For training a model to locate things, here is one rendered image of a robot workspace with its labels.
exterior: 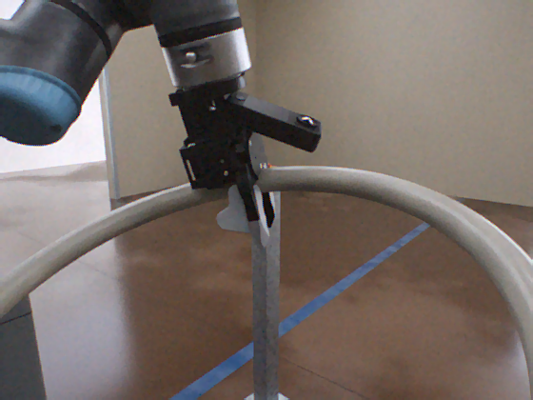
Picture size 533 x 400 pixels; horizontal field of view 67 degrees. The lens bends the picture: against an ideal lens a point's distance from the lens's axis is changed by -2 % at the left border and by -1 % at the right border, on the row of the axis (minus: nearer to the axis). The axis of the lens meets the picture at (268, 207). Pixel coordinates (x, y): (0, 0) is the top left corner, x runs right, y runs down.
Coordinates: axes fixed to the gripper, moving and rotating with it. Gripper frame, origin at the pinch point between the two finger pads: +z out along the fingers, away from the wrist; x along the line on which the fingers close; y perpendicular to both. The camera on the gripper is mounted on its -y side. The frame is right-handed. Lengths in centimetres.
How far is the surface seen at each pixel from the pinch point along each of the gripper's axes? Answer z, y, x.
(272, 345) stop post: 100, 33, -72
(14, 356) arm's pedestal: 40, 80, -15
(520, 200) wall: 276, -200, -467
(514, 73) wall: 123, -202, -520
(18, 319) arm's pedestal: 32, 78, -19
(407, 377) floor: 152, -21, -97
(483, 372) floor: 161, -59, -107
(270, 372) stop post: 112, 36, -68
